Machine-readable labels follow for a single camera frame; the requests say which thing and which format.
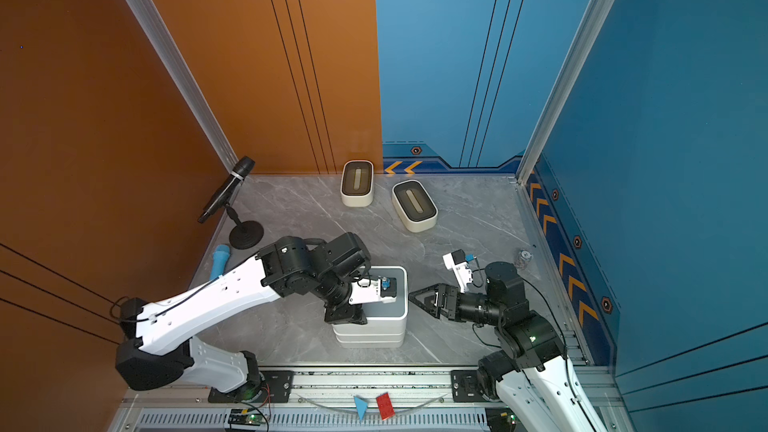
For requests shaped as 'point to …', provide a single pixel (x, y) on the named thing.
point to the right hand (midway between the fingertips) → (420, 302)
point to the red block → (385, 405)
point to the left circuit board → (242, 417)
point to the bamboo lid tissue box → (370, 343)
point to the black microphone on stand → (247, 233)
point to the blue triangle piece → (361, 407)
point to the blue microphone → (220, 260)
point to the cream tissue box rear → (357, 183)
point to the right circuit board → (501, 419)
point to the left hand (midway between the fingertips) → (367, 303)
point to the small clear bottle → (523, 258)
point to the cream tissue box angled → (414, 207)
